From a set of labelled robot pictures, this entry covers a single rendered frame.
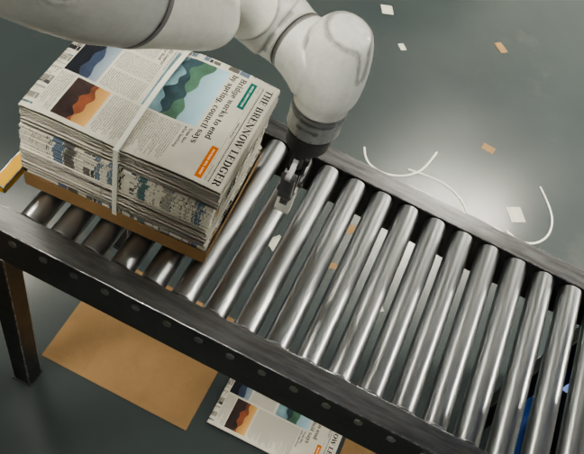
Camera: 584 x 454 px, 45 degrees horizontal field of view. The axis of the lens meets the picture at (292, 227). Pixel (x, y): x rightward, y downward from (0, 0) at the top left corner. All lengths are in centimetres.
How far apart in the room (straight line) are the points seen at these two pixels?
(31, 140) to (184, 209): 30
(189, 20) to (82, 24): 13
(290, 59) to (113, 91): 37
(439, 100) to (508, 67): 46
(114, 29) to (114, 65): 72
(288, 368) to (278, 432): 82
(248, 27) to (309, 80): 12
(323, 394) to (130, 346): 97
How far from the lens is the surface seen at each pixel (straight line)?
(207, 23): 73
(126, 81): 132
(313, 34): 103
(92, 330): 218
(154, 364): 214
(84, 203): 139
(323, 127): 111
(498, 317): 152
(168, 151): 122
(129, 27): 63
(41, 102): 128
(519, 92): 330
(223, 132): 126
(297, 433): 212
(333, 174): 156
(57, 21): 59
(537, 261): 164
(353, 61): 102
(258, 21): 107
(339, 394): 131
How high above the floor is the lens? 198
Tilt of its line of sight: 54 degrees down
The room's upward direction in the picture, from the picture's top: 22 degrees clockwise
